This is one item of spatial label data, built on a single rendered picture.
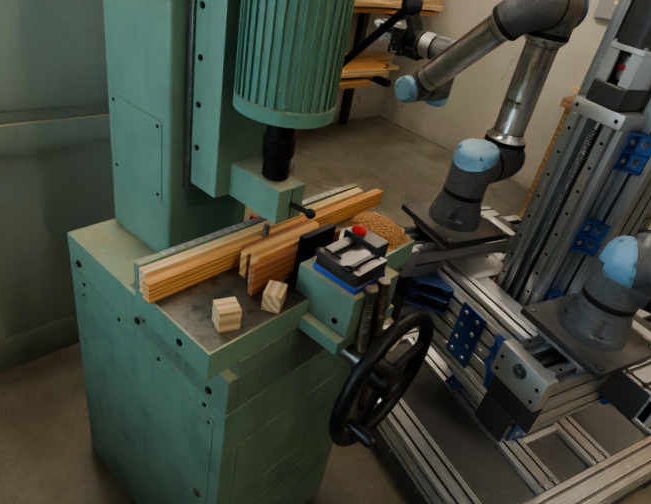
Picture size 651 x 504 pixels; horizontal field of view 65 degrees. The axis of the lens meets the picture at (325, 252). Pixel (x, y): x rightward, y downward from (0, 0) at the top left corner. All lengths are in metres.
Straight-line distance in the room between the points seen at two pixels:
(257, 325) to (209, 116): 0.39
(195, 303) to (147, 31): 0.49
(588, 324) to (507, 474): 0.66
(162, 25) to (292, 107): 0.28
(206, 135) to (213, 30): 0.19
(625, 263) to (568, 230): 0.48
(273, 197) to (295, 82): 0.22
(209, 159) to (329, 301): 0.35
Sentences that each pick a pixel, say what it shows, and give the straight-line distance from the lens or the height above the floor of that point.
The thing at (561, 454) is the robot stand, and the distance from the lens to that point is 1.91.
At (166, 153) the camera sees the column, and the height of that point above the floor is 1.06.
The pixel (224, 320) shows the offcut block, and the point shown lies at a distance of 0.85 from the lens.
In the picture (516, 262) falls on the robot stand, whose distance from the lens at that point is 1.50.
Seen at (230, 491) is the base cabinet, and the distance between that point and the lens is 1.24.
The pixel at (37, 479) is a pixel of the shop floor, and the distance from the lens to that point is 1.83.
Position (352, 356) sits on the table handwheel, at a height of 0.82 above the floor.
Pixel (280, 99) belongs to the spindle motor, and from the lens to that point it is 0.84.
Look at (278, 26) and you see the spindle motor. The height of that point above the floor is 1.35.
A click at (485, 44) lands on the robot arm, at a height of 1.30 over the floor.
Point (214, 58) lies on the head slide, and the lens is 0.95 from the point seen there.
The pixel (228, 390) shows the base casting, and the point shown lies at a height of 0.78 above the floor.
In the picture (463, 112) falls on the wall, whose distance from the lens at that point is 4.52.
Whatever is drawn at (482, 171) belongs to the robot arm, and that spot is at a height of 1.00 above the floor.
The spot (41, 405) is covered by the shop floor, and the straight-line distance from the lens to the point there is 2.00.
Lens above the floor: 1.49
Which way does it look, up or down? 33 degrees down
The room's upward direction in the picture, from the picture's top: 12 degrees clockwise
